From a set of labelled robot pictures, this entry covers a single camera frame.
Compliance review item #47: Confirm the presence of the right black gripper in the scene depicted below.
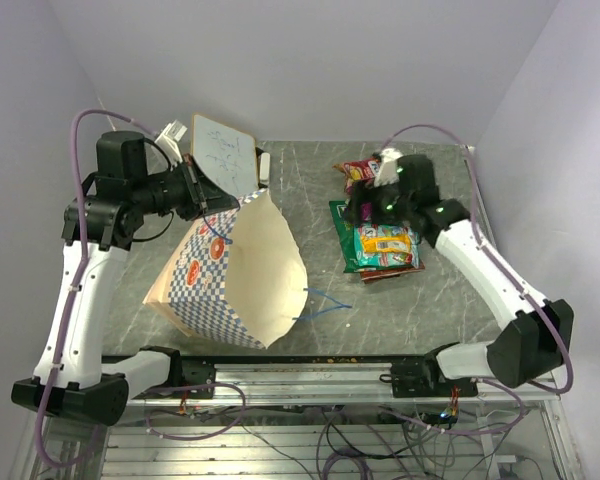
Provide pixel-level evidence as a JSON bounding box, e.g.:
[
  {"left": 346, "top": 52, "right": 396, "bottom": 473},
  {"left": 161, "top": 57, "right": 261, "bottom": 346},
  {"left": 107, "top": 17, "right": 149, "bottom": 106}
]
[{"left": 340, "top": 174, "right": 413, "bottom": 229}]

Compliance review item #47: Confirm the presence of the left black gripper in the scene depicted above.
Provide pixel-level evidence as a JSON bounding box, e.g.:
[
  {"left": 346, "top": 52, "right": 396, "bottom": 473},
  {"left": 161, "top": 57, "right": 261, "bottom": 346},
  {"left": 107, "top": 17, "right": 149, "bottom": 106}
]
[{"left": 133, "top": 153, "right": 241, "bottom": 221}]

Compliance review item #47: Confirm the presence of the red yellow chips bag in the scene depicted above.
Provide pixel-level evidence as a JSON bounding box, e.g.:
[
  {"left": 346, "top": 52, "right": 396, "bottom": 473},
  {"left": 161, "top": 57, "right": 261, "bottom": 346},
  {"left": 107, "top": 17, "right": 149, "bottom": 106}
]
[{"left": 332, "top": 157, "right": 381, "bottom": 181}]

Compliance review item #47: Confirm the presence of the green snack box with face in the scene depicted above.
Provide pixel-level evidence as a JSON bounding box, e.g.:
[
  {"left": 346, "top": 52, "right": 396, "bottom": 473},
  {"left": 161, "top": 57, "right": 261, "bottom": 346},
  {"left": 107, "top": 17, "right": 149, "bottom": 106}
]
[{"left": 329, "top": 200, "right": 363, "bottom": 273}]

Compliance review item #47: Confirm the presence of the yellow snack packet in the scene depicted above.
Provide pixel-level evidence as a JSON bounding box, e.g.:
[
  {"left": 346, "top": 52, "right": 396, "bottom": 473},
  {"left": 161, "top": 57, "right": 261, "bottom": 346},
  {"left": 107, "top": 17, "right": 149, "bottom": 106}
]
[{"left": 360, "top": 234, "right": 412, "bottom": 254}]

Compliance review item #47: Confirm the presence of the teal snack packet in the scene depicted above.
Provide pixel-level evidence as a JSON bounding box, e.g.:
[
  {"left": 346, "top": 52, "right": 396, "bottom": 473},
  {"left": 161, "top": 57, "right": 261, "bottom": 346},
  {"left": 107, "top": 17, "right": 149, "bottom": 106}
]
[{"left": 354, "top": 223, "right": 420, "bottom": 268}]

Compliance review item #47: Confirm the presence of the brown sea salt chips bag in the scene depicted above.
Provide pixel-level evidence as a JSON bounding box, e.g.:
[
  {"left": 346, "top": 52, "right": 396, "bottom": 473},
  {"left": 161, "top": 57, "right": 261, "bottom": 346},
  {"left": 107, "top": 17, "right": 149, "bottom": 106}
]
[{"left": 359, "top": 265, "right": 425, "bottom": 284}]

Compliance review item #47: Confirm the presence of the checkered paper bag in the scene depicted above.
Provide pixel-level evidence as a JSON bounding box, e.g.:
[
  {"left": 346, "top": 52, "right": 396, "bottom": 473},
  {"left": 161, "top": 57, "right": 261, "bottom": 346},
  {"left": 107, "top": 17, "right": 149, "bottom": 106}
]
[{"left": 143, "top": 189, "right": 315, "bottom": 349}]

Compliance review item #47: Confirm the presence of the purple snack packet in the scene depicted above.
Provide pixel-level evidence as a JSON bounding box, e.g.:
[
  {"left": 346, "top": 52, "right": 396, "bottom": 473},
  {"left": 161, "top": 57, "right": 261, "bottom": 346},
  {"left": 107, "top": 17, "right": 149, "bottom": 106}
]
[{"left": 360, "top": 202, "right": 374, "bottom": 223}]

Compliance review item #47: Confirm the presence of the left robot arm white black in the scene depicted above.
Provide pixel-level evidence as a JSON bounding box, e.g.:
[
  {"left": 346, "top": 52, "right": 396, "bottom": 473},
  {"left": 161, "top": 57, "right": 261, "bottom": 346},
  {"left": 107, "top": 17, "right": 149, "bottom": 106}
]
[{"left": 11, "top": 125, "right": 238, "bottom": 426}]

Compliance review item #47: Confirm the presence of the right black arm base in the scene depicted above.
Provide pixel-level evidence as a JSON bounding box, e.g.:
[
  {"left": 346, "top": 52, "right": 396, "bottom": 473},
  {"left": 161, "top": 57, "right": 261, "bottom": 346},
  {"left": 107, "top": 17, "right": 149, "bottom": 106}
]
[{"left": 379, "top": 342, "right": 478, "bottom": 398}]

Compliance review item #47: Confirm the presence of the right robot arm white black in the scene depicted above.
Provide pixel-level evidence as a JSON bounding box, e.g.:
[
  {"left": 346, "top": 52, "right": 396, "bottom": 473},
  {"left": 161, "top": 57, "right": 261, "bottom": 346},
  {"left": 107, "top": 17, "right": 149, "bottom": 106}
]
[{"left": 346, "top": 148, "right": 574, "bottom": 396}]

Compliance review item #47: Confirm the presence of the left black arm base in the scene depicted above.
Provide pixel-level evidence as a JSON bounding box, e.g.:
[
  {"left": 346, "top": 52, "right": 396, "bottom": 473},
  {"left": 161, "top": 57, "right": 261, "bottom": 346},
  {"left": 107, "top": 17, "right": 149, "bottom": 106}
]
[{"left": 138, "top": 346, "right": 216, "bottom": 399}]

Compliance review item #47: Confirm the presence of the white whiteboard eraser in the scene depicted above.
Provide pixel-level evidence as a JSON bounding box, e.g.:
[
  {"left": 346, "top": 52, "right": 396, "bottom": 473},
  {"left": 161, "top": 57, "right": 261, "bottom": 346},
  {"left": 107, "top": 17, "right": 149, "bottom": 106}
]
[{"left": 259, "top": 152, "right": 271, "bottom": 187}]

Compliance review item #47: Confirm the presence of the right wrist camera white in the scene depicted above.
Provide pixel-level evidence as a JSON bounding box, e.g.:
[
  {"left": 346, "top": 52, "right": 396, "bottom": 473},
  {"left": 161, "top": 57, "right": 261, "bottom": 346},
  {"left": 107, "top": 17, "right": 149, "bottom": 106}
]
[{"left": 373, "top": 147, "right": 403, "bottom": 187}]

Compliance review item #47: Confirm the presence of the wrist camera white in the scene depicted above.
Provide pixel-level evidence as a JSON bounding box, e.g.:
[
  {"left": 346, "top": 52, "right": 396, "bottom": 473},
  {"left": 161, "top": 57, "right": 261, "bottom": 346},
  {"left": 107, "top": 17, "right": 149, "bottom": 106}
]
[
  {"left": 373, "top": 147, "right": 403, "bottom": 187},
  {"left": 155, "top": 120, "right": 188, "bottom": 163}
]

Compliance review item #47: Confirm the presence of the small whiteboard yellow frame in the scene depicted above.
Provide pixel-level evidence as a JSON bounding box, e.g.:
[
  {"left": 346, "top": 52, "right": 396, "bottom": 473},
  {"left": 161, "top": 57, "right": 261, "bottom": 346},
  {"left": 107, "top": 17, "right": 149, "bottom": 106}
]
[{"left": 191, "top": 114, "right": 258, "bottom": 197}]

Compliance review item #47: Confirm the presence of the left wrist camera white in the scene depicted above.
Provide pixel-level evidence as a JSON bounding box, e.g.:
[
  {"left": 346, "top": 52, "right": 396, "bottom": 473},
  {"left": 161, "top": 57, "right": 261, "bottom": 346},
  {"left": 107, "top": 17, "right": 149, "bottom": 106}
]
[{"left": 155, "top": 120, "right": 188, "bottom": 163}]

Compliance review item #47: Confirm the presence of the aluminium rail frame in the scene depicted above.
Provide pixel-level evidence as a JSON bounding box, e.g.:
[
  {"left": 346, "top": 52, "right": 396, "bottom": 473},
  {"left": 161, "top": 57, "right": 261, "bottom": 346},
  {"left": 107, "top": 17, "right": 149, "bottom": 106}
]
[{"left": 13, "top": 356, "right": 584, "bottom": 479}]

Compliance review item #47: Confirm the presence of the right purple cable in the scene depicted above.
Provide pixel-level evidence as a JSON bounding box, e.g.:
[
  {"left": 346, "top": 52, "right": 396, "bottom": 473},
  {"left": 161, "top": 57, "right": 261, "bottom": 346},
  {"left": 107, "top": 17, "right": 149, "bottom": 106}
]
[{"left": 379, "top": 123, "right": 576, "bottom": 436}]

